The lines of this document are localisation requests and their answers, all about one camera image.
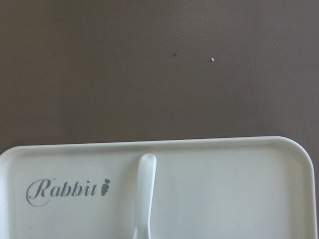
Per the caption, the white ceramic spoon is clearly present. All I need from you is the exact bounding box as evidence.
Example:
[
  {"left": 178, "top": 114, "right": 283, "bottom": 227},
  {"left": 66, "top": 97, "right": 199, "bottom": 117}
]
[{"left": 133, "top": 153, "right": 157, "bottom": 239}]

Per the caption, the white rabbit tray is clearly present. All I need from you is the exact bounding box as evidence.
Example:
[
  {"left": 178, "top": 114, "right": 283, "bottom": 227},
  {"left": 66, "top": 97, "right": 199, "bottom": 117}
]
[{"left": 0, "top": 136, "right": 319, "bottom": 239}]

